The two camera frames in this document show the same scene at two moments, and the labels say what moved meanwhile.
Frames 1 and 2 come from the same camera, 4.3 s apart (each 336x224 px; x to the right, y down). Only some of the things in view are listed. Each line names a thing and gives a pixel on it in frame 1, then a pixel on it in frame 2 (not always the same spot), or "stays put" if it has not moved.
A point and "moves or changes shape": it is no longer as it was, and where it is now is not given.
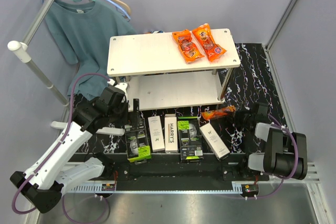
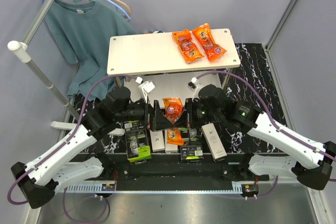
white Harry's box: (156, 134) stays put
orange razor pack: (222, 113) moves or changes shape
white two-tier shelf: (158, 76) stays put
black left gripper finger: (135, 117) → (161, 122)
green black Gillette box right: (190, 139) stays put
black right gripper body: (241, 118) → (200, 114)
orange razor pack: (212, 49) stays put
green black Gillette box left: (137, 141) stays put
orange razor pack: (187, 46) stays put
